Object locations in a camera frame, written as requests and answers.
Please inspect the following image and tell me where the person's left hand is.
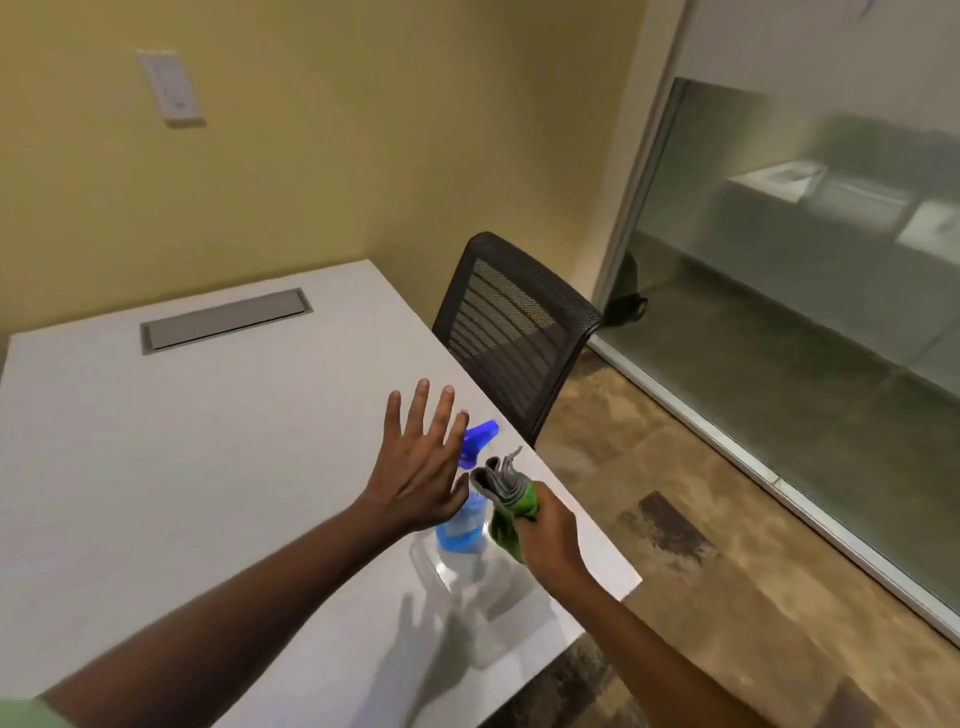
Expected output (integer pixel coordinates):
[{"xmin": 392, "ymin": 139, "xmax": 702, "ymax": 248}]
[{"xmin": 358, "ymin": 378, "xmax": 472, "ymax": 536}]

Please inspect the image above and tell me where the person's right hand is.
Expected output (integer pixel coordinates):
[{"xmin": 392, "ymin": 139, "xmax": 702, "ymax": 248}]
[{"xmin": 516, "ymin": 482, "xmax": 594, "ymax": 598}]

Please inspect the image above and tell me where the green and grey cloth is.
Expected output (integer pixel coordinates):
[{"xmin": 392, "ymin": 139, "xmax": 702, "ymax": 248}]
[{"xmin": 468, "ymin": 447, "xmax": 542, "ymax": 565}]

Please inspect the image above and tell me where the person's right forearm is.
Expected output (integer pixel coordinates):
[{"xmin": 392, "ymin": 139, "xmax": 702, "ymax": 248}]
[{"xmin": 553, "ymin": 573, "xmax": 777, "ymax": 728}]

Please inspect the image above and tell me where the person's left forearm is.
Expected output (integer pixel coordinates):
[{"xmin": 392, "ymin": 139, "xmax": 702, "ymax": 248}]
[{"xmin": 39, "ymin": 495, "xmax": 410, "ymax": 728}]

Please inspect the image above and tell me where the clear spray bottle blue trigger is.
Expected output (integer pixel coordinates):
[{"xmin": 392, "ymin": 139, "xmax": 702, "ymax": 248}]
[{"xmin": 409, "ymin": 420, "xmax": 535, "ymax": 670}]

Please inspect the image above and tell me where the black mesh office chair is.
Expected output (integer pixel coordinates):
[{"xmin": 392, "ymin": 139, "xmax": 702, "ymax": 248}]
[{"xmin": 431, "ymin": 231, "xmax": 604, "ymax": 450}]

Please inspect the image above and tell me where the frosted glass partition panel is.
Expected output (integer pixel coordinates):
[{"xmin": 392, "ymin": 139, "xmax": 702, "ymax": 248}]
[{"xmin": 588, "ymin": 75, "xmax": 960, "ymax": 648}]

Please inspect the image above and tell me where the grey table cable cover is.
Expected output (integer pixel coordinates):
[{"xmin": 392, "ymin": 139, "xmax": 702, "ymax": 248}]
[{"xmin": 139, "ymin": 288, "xmax": 315, "ymax": 357}]

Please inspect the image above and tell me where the white wall light switch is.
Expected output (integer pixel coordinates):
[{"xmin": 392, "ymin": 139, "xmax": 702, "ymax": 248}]
[{"xmin": 135, "ymin": 48, "xmax": 207, "ymax": 127}]

